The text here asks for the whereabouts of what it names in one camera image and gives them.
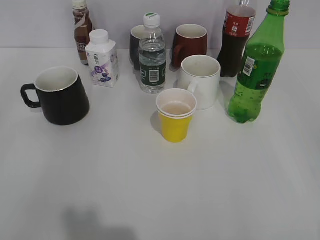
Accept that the black ceramic mug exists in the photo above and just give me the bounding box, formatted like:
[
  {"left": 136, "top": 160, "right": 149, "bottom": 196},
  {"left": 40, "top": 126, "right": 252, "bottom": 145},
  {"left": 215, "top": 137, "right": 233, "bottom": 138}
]
[{"left": 20, "top": 66, "right": 90, "bottom": 126}]

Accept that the green plastic soda bottle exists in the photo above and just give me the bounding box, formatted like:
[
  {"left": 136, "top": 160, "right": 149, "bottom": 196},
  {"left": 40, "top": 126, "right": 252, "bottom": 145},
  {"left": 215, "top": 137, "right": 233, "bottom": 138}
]
[{"left": 227, "top": 0, "right": 290, "bottom": 124}]

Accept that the white ceramic mug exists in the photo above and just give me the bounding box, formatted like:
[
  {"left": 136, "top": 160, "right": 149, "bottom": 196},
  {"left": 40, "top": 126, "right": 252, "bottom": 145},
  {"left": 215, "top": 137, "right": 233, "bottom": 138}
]
[{"left": 176, "top": 55, "right": 221, "bottom": 111}]

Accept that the dark red mug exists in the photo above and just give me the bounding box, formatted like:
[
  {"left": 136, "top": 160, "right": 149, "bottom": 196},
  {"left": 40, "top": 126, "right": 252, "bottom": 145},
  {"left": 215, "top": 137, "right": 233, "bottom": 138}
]
[{"left": 171, "top": 24, "right": 208, "bottom": 69}]

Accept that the dark grey mug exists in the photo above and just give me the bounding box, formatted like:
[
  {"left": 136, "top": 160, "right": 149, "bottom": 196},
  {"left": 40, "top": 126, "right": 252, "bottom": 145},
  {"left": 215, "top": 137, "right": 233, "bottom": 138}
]
[{"left": 129, "top": 25, "right": 145, "bottom": 71}]

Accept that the yellow paper cup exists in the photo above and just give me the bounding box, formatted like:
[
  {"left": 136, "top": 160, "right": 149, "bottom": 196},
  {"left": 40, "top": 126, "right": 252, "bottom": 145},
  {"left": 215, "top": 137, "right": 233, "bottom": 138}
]
[{"left": 155, "top": 88, "right": 198, "bottom": 143}]

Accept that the clear water bottle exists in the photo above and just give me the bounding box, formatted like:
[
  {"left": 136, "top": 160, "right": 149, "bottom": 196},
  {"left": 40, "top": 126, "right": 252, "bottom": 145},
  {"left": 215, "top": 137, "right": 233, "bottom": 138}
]
[{"left": 138, "top": 12, "right": 167, "bottom": 94}]

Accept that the brown coffee drink bottle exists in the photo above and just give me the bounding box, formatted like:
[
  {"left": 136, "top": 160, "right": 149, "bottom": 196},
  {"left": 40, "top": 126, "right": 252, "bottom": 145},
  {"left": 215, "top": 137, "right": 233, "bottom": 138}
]
[{"left": 72, "top": 0, "right": 95, "bottom": 66}]

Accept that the cola bottle red label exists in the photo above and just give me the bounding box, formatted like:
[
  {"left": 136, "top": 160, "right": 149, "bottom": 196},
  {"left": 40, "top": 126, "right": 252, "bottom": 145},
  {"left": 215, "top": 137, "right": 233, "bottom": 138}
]
[{"left": 217, "top": 0, "right": 257, "bottom": 78}]

